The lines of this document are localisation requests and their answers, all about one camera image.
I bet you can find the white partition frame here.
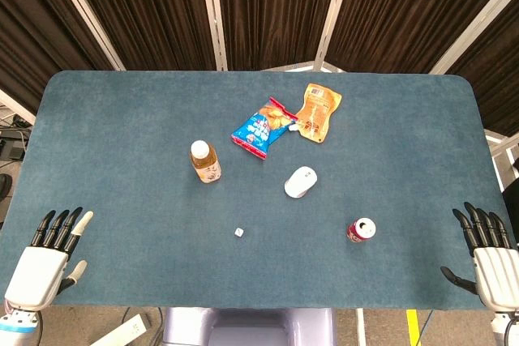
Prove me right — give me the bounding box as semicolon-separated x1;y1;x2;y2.
43;0;519;75

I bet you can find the white power strip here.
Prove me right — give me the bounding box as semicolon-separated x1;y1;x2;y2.
89;314;148;346

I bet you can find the yellow floor tape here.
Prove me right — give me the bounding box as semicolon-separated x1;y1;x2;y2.
405;309;419;346

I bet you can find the orange snack pouch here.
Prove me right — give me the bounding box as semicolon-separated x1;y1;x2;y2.
294;83;343;144

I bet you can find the blue chips bag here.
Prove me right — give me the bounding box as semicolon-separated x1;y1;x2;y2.
230;96;299;160

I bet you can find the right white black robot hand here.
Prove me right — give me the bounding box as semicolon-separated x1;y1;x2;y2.
440;201;519;315

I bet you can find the white computer mouse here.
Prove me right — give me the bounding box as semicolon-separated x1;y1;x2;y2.
284;165;319;199

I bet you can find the blue felt table mat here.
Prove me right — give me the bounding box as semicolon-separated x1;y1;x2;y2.
0;70;519;310

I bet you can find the orange juice bottle white cap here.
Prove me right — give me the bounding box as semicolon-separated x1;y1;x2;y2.
189;139;223;184

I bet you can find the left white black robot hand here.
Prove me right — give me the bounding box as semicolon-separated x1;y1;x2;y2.
3;207;95;313

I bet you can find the lavender robot base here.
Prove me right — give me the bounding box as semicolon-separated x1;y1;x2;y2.
161;306;336;346

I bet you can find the dark brown curtain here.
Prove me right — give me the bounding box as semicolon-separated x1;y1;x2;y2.
0;0;519;139

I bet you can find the red soda can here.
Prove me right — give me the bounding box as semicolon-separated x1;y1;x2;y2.
345;217;377;244

